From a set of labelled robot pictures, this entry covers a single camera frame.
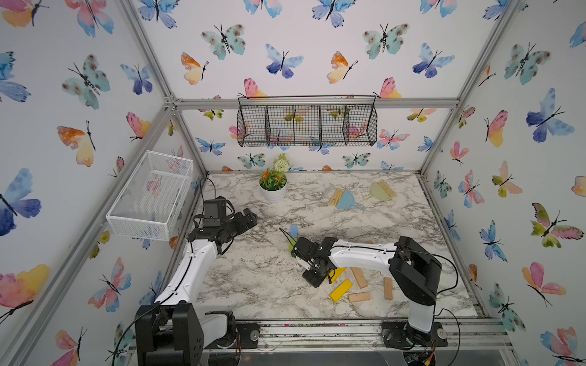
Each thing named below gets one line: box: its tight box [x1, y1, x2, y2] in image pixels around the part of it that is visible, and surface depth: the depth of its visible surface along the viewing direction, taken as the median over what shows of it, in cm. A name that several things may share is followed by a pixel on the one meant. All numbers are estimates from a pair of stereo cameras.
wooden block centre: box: [350, 266, 368, 289], surface depth 86 cm
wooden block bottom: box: [347, 292, 371, 303], surface depth 84 cm
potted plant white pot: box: [258, 153, 290, 204], surface depth 103 cm
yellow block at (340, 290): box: [329, 279, 354, 303], surface depth 84 cm
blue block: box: [291, 224, 299, 238], surface depth 101 cm
